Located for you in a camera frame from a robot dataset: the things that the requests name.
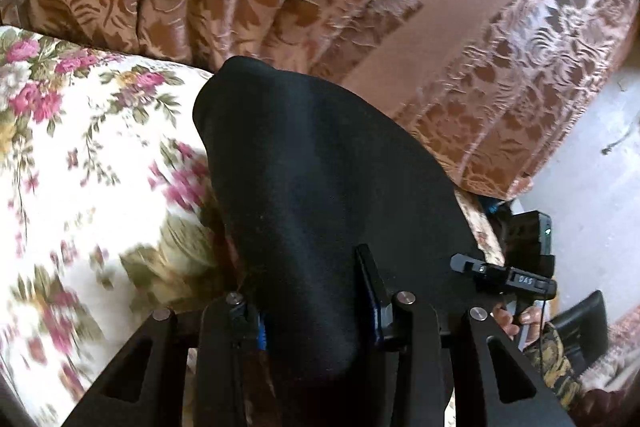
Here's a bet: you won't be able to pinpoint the floral bed sheet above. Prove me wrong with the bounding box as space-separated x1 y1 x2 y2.
0 24 281 427

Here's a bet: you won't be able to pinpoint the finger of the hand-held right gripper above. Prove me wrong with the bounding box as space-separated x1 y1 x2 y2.
449 253 507 284

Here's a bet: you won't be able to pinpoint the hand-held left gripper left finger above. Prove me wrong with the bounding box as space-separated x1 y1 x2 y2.
64 293 267 427

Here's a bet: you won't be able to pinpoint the person's right hand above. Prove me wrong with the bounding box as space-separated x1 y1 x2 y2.
491 303 538 339

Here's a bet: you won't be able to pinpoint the red patterned rug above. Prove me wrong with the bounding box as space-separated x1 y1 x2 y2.
575 304 640 415

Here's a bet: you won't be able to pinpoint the person's right forearm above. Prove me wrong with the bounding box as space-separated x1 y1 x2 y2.
519 321 598 405

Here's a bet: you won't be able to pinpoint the black leather chair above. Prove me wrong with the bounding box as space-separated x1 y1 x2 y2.
552 289 612 375

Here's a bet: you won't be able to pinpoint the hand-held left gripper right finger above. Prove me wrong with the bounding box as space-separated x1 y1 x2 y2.
354 244 577 427

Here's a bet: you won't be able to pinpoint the black pants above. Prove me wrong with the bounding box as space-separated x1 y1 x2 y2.
192 55 486 427

